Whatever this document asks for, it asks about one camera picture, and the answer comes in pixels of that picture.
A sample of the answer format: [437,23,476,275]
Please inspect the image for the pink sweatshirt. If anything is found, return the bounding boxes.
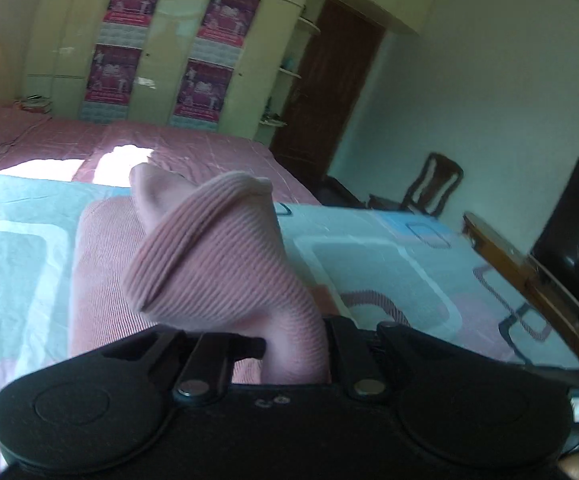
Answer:
[68,164,329,385]

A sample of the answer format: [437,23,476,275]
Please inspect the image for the light blue patterned bedsheet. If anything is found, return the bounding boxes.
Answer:
[0,169,579,480]

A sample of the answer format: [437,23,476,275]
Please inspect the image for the dark wooden chair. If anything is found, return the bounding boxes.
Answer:
[367,152,464,218]

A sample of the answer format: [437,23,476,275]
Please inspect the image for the pink bed cover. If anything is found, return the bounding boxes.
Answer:
[0,105,318,205]

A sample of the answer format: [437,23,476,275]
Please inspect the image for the stack of books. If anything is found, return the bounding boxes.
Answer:
[15,94,52,114]

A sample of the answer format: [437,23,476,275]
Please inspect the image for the lower right pink poster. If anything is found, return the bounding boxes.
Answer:
[169,60,233,131]

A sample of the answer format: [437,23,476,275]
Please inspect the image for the lower left pink poster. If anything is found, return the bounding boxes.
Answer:
[79,44,142,124]

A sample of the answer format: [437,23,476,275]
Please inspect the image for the corner shelf unit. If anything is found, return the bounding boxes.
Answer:
[255,15,320,148]

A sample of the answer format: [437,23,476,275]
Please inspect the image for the dark brown wooden door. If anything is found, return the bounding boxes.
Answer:
[271,0,385,188]

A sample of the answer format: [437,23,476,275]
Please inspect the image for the cream wardrobe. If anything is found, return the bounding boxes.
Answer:
[24,0,434,139]

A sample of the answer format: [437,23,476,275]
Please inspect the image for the upper right pink poster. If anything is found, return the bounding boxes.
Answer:
[190,0,260,68]

